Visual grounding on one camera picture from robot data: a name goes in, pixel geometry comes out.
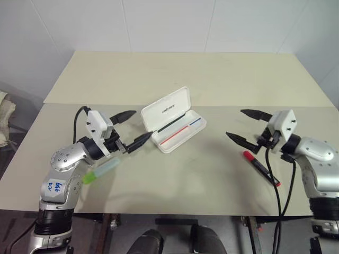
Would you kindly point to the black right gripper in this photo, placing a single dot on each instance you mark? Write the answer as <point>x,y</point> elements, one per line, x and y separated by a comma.
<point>267,141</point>

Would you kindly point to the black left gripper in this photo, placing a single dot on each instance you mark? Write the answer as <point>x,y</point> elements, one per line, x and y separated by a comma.
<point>112,146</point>

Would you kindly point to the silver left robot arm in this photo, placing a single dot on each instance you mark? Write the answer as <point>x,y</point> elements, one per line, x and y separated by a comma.
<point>63,158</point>

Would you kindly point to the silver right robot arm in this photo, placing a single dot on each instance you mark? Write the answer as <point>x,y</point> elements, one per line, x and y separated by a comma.
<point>315,153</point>

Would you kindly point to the white open pencil case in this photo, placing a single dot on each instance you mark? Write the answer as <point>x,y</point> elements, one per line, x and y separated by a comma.
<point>169,111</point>

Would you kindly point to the red capped black marker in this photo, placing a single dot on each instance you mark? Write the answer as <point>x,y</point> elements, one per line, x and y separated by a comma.
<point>258,165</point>

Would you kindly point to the green capped translucent marker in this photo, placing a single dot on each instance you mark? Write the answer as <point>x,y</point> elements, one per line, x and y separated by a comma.
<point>104,166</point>

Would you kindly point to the brown metal table leg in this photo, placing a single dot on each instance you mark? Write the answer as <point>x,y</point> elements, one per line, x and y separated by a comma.
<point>253,235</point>
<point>107,232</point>

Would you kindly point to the black crossbar under table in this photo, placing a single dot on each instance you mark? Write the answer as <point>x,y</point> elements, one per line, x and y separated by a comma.
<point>190,221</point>

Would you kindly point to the dark rounded shape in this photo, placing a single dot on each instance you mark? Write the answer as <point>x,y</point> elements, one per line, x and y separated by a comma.
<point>209,240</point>
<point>149,242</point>

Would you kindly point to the beige woven sack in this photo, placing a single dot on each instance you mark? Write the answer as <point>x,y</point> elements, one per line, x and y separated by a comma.
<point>5,113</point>

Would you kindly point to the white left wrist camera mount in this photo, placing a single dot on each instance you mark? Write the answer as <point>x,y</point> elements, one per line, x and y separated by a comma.
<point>98,127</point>

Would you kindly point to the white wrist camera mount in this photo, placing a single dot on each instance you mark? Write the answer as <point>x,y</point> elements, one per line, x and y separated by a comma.
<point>98,127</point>
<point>284,121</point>

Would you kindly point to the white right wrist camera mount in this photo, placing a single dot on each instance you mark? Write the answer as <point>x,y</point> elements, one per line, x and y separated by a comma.
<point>284,121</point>

